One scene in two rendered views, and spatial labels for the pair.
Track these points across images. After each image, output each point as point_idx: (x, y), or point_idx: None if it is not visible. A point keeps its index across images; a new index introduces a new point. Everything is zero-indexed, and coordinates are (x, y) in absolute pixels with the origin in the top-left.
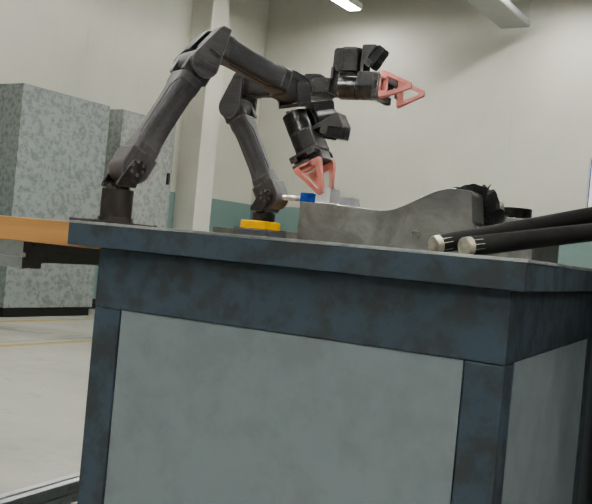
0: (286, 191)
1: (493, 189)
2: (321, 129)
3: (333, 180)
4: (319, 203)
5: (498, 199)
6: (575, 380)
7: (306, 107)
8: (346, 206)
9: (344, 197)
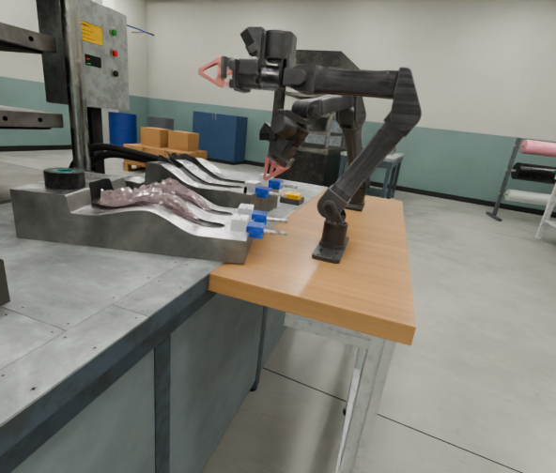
0: (320, 197)
1: (159, 154)
2: (278, 136)
3: (264, 169)
4: None
5: (158, 160)
6: None
7: (296, 119)
8: (252, 179)
9: (255, 180)
